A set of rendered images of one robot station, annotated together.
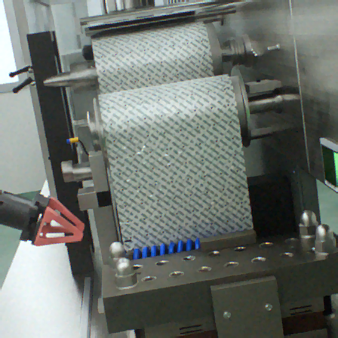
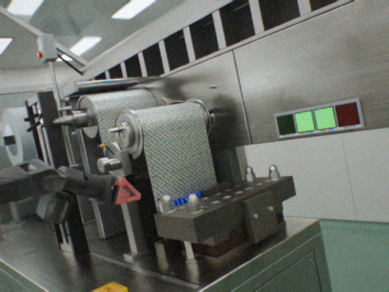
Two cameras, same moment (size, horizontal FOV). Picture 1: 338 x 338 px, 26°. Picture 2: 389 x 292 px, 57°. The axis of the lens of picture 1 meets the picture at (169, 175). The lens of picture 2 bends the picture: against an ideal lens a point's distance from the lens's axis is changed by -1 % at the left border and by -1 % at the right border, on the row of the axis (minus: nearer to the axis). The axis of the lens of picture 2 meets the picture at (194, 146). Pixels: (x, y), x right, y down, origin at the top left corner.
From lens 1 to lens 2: 0.73 m
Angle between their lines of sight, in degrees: 38
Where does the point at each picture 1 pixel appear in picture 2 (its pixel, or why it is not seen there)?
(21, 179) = not seen: outside the picture
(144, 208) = (166, 177)
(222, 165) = (200, 148)
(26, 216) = (107, 184)
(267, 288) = (268, 197)
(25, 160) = not seen: outside the picture
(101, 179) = (128, 166)
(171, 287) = (225, 204)
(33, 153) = not seen: outside the picture
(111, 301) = (197, 220)
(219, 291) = (250, 202)
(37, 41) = (45, 96)
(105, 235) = (131, 204)
